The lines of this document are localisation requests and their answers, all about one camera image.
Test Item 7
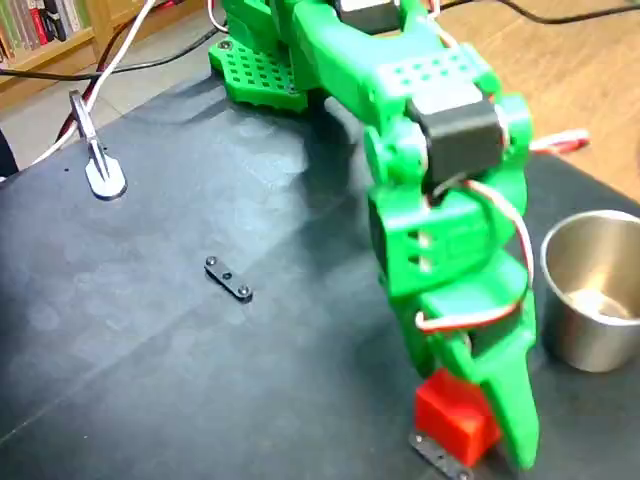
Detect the red cube block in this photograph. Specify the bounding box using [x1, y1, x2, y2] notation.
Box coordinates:
[413, 368, 503, 466]

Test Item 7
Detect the stainless steel cup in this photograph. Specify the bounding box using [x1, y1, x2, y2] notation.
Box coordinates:
[539, 209, 640, 374]

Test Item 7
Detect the black table mat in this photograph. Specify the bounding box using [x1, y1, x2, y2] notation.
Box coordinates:
[0, 44, 640, 480]

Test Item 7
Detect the green white book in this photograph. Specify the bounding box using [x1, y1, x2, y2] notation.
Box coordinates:
[67, 0, 92, 31]

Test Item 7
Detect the wooden bookshelf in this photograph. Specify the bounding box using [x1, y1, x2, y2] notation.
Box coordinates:
[0, 0, 211, 99]

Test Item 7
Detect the black book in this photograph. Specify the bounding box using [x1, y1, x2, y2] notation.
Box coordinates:
[42, 5, 67, 42]

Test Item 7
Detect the person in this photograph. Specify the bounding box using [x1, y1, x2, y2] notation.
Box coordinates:
[0, 130, 20, 177]

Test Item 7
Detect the red book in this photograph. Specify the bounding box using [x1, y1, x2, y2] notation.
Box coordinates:
[28, 4, 47, 47]

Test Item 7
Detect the red white gripper cable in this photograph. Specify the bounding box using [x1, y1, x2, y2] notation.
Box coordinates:
[415, 178, 536, 335]

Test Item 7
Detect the black screwed bracket plate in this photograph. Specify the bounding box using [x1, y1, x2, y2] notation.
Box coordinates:
[203, 256, 254, 305]
[408, 432, 475, 480]

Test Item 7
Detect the red white arm cable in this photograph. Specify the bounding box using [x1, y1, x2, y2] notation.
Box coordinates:
[529, 128, 591, 154]

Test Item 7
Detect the black cable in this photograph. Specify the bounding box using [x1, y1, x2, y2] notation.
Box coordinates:
[0, 27, 221, 81]
[439, 0, 640, 26]

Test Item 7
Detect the white base servo cable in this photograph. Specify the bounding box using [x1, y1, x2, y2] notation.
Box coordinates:
[206, 0, 230, 34]

